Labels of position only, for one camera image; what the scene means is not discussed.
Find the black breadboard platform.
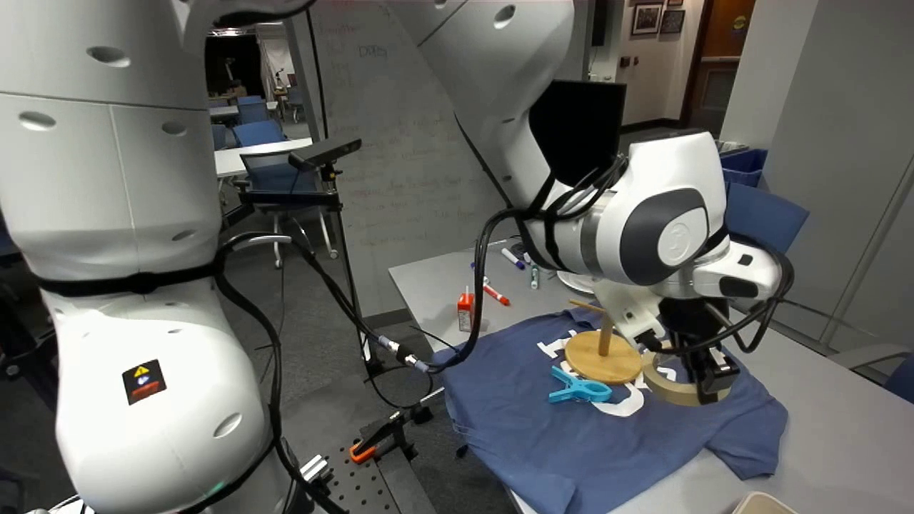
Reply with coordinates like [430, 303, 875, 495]
[318, 442, 440, 514]

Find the blue printed t-shirt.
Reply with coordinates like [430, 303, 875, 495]
[437, 310, 791, 514]

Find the beige rectangular tray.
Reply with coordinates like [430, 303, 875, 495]
[728, 490, 801, 514]

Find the black computer monitor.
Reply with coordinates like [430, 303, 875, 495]
[528, 80, 628, 188]

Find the orange-handled black clamp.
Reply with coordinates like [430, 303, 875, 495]
[347, 411, 413, 468]

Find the white masking tape roll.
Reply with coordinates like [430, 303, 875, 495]
[640, 363, 727, 411]

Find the orange and white object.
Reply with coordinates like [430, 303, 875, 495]
[455, 288, 478, 337]

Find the wooden mug tree stand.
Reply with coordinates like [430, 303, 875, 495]
[564, 301, 663, 388]

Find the red dry-erase marker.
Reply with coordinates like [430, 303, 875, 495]
[480, 280, 514, 313]

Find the blue plastic spring clamp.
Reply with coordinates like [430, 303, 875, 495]
[545, 363, 617, 408]

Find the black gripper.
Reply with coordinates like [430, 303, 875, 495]
[654, 294, 750, 408]

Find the blue recycling bin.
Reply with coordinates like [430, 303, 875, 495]
[720, 143, 773, 188]

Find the white plate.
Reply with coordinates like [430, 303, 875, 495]
[554, 270, 601, 297]

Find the black camera on stand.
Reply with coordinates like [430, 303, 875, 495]
[238, 134, 367, 288]

